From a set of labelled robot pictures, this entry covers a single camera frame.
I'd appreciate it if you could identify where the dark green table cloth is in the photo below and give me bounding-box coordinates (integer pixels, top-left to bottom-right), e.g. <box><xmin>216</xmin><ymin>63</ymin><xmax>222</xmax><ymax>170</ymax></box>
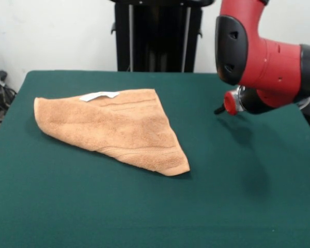
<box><xmin>0</xmin><ymin>70</ymin><xmax>310</xmax><ymax>248</ymax></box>

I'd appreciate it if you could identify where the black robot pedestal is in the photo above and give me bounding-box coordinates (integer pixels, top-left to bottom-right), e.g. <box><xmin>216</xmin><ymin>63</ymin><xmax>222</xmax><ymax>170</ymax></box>
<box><xmin>109</xmin><ymin>0</ymin><xmax>218</xmax><ymax>73</ymax></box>

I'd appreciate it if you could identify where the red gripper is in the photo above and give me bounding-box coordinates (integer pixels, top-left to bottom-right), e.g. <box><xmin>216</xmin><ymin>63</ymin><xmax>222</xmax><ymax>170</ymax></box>
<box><xmin>213</xmin><ymin>90</ymin><xmax>239</xmax><ymax>116</ymax></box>

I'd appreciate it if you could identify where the tan terry towel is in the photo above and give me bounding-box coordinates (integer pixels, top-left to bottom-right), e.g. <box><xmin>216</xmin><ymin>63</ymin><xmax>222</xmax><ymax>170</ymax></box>
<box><xmin>33</xmin><ymin>88</ymin><xmax>191</xmax><ymax>177</ymax></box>

